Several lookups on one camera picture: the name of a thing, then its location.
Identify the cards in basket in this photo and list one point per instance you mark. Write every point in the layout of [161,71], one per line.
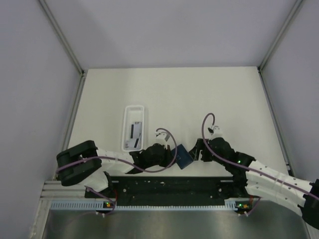
[136,129]
[132,143]

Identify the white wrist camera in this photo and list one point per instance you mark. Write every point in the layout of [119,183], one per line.
[215,132]
[162,138]

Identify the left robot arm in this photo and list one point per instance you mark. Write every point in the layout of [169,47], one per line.
[87,165]

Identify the lower cards in basket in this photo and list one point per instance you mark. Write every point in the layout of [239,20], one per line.
[132,143]

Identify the left aluminium frame post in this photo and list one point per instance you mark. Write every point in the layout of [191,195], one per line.
[61,36]

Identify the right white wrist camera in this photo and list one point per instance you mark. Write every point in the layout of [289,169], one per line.
[215,132]

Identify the aluminium frame post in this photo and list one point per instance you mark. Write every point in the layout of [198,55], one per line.
[61,36]
[298,4]

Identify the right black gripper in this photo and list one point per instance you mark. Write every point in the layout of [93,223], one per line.
[194,152]

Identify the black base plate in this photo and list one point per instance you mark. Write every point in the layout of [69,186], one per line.
[174,191]

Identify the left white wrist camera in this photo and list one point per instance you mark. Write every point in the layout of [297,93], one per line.
[162,138]

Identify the blue card holder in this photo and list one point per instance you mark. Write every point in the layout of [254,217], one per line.
[183,158]

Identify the white plastic basket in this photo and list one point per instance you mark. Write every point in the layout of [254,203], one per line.
[133,113]

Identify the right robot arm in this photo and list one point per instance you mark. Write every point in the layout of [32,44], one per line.
[257,179]

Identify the right aluminium frame post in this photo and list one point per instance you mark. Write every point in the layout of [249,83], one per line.
[298,4]

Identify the upper cards in basket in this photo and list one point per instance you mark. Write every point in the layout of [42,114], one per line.
[136,129]

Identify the grey slotted cable duct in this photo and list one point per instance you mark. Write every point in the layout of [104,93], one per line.
[68,205]

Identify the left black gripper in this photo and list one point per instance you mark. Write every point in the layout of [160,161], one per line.
[168,158]

